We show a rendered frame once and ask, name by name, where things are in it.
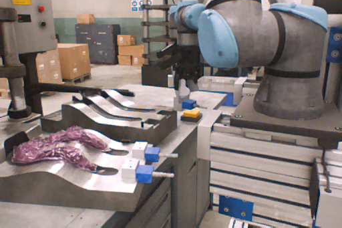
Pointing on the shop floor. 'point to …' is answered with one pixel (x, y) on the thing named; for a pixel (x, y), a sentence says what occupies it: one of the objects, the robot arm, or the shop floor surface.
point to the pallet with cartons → (74, 63)
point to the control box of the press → (31, 25)
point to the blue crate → (226, 97)
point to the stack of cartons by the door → (129, 51)
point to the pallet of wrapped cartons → (53, 71)
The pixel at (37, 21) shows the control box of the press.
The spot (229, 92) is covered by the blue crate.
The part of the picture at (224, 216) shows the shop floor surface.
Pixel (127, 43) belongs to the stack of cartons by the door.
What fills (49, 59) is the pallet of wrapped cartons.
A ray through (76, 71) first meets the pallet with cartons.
